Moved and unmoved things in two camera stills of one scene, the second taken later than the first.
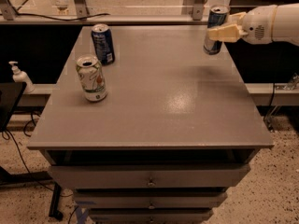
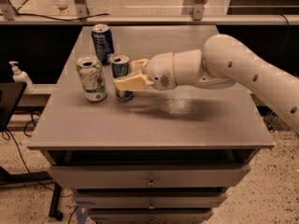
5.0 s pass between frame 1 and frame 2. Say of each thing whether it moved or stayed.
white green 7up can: stayed
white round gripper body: moved
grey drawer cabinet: stayed
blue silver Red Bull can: moved
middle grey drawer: stayed
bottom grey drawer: stayed
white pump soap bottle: stayed
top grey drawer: stayed
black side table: stayed
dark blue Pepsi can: stayed
